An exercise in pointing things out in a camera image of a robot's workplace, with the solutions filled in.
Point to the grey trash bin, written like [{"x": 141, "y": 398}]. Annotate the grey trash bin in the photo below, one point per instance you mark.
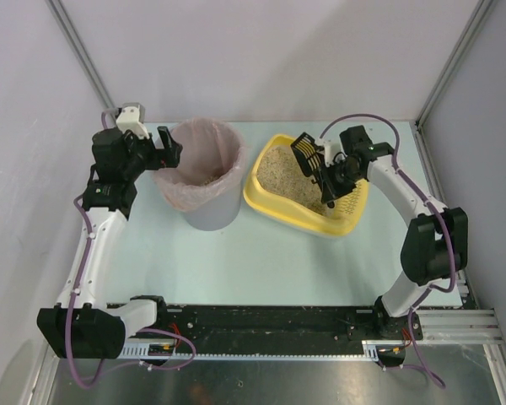
[{"x": 216, "y": 214}]

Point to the right aluminium frame post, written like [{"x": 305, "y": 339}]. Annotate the right aluminium frame post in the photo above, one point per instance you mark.
[{"x": 468, "y": 36}]

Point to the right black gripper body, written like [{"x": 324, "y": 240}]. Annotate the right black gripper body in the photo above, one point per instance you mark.
[{"x": 325, "y": 178}]

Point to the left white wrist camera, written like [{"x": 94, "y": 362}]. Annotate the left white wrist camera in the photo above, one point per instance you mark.
[{"x": 131, "y": 119}]

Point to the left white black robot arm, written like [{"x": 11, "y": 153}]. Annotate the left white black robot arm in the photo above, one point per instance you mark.
[{"x": 82, "y": 324}]

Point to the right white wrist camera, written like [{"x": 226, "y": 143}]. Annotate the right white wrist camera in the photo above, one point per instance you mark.
[{"x": 332, "y": 151}]

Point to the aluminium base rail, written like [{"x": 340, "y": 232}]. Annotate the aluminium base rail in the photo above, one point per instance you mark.
[{"x": 460, "y": 327}]

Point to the yellow litter box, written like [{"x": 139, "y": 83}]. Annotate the yellow litter box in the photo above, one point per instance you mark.
[{"x": 337, "y": 222}]

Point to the beige cat litter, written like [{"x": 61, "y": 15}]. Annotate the beige cat litter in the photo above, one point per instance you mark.
[{"x": 280, "y": 174}]

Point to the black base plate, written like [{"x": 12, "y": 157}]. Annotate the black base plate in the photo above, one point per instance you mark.
[{"x": 285, "y": 330}]

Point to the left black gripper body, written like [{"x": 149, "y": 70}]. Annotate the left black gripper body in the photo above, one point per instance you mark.
[{"x": 153, "y": 153}]

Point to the black slotted litter scoop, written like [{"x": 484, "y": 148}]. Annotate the black slotted litter scoop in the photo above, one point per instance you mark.
[{"x": 312, "y": 164}]

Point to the left aluminium frame post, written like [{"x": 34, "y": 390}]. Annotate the left aluminium frame post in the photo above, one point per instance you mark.
[{"x": 86, "y": 62}]

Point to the aluminium frame post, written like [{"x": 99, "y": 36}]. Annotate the aluminium frame post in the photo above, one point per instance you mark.
[
  {"x": 86, "y": 62},
  {"x": 468, "y": 36}
]

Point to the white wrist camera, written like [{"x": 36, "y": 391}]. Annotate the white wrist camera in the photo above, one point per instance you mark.
[
  {"x": 131, "y": 119},
  {"x": 332, "y": 151}
]

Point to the pink plastic bin liner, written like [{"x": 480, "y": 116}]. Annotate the pink plastic bin liner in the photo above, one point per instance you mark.
[{"x": 212, "y": 162}]

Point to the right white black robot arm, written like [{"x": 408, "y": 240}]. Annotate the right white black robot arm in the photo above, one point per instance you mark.
[{"x": 435, "y": 246}]

